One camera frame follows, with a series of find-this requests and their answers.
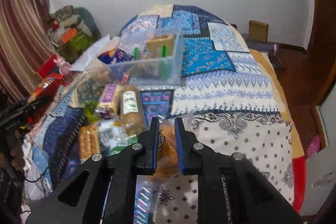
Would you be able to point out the wooden door frame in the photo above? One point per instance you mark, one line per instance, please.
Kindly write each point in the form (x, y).
(321, 54)

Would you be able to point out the purple label coconut roll pack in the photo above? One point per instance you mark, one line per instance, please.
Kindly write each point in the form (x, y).
(110, 99)

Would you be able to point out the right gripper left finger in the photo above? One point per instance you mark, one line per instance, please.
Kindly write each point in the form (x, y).
(147, 161)

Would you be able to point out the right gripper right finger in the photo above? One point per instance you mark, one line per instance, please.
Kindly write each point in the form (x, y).
(185, 140)

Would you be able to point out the pink toy figure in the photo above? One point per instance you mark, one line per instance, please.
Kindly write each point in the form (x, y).
(63, 66)

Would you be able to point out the tan biscuit pack in bin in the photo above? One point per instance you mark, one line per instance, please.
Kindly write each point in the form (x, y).
(161, 46)

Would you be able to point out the red snack bag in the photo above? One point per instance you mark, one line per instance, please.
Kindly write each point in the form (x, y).
(48, 86)

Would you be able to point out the striped red curtain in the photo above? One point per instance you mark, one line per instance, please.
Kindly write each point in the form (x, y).
(25, 45)

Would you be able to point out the orange fried snack bag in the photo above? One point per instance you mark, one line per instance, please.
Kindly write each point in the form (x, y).
(167, 164)

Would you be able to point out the brown roll snack white label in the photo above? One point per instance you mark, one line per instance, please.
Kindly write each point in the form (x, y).
(131, 111)

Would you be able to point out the cardboard box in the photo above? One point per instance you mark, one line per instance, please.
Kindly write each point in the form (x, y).
(258, 31)

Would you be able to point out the blue snack bag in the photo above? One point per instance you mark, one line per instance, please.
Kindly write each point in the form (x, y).
(115, 56)

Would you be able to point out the clear plastic storage bin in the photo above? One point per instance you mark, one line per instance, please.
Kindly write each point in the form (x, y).
(145, 68)

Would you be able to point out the patchwork patterned bedspread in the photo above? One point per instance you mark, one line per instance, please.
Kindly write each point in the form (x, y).
(246, 172)

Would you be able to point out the pile of clutter on chair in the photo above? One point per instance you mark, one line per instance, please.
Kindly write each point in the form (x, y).
(72, 30)

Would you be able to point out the red box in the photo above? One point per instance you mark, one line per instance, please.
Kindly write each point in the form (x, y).
(45, 69)

